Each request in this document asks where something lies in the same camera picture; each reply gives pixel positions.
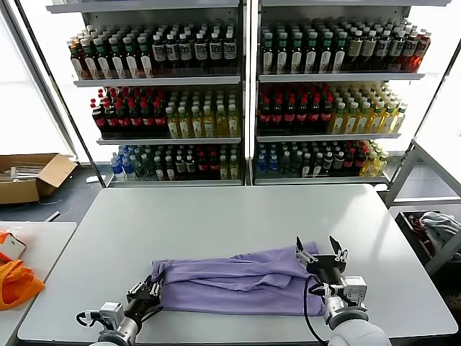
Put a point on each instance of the dark metal pole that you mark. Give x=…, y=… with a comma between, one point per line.
x=437, y=94
x=60, y=90

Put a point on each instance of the dark storage bin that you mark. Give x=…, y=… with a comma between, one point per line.
x=414, y=234

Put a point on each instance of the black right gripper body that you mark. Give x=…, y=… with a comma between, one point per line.
x=327, y=268

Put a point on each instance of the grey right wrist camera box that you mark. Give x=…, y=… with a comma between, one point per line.
x=354, y=288

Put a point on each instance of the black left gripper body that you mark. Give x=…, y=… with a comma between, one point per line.
x=144, y=304

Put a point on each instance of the blue water bottle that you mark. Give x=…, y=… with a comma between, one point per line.
x=273, y=166
x=262, y=166
x=128, y=167
x=116, y=167

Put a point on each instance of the dark drink bottle white cap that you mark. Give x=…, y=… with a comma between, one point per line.
x=170, y=169
x=339, y=164
x=191, y=167
x=328, y=164
x=307, y=166
x=159, y=169
x=181, y=167
x=317, y=166

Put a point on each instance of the orange cloth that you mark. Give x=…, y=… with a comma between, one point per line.
x=16, y=288

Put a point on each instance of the cola bottle red cap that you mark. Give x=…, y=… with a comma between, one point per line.
x=98, y=120
x=202, y=167
x=109, y=120
x=214, y=167
x=314, y=115
x=359, y=162
x=278, y=115
x=349, y=162
x=326, y=115
x=148, y=120
x=290, y=115
x=265, y=115
x=160, y=120
x=123, y=120
x=135, y=120
x=302, y=115

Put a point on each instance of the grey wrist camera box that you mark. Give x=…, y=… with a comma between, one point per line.
x=111, y=310
x=354, y=288

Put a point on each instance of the green yellow drink bottle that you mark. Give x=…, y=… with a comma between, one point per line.
x=224, y=168
x=234, y=168

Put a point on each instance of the small white flat object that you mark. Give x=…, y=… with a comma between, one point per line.
x=91, y=178

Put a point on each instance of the grey metal rack frame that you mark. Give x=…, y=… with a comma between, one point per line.
x=403, y=169

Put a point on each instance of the green tea bottle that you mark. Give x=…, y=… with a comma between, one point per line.
x=296, y=166
x=139, y=168
x=285, y=166

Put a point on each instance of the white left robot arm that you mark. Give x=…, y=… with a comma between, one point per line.
x=126, y=329

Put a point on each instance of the grey metal drinks shelf unit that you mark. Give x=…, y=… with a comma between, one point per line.
x=158, y=80
x=342, y=76

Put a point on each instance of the dark bottle black white label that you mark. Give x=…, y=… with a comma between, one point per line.
x=384, y=48
x=229, y=48
x=215, y=49
x=172, y=50
x=410, y=48
x=397, y=48
x=185, y=49
x=158, y=50
x=201, y=49

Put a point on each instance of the dark bottle green neck label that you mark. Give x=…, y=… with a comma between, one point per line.
x=282, y=54
x=267, y=54
x=326, y=54
x=103, y=63
x=312, y=54
x=132, y=62
x=340, y=54
x=146, y=61
x=117, y=63
x=297, y=54

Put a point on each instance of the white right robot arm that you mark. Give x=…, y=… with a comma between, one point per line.
x=356, y=331

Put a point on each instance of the small white carton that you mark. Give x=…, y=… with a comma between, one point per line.
x=14, y=247

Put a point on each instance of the white packing material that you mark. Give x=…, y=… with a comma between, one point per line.
x=21, y=169

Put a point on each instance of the yellow drink bottle white label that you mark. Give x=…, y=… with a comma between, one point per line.
x=184, y=126
x=376, y=122
x=173, y=126
x=209, y=126
x=196, y=126
x=338, y=122
x=388, y=122
x=351, y=122
x=221, y=126
x=381, y=165
x=399, y=120
x=369, y=166
x=363, y=122
x=233, y=125

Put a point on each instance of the dark bottle tall white label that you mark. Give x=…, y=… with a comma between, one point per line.
x=90, y=63

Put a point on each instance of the red garment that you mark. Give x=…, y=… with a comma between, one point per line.
x=417, y=225

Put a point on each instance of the short grey strip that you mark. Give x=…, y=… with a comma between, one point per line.
x=53, y=215

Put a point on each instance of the grey window mullion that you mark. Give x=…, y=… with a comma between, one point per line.
x=54, y=111

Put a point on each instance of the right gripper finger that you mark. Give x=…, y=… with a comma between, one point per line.
x=304, y=256
x=343, y=255

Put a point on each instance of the purple t-shirt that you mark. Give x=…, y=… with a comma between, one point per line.
x=234, y=288

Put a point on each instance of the grey white garment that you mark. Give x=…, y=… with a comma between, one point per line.
x=439, y=227

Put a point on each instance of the open cardboard box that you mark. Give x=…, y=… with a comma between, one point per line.
x=21, y=189

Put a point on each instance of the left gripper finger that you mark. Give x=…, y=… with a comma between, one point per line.
x=157, y=285
x=140, y=288

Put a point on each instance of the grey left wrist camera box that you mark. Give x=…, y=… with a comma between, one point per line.
x=111, y=310

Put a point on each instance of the dark bottle beige label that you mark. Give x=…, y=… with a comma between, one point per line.
x=370, y=48
x=356, y=48

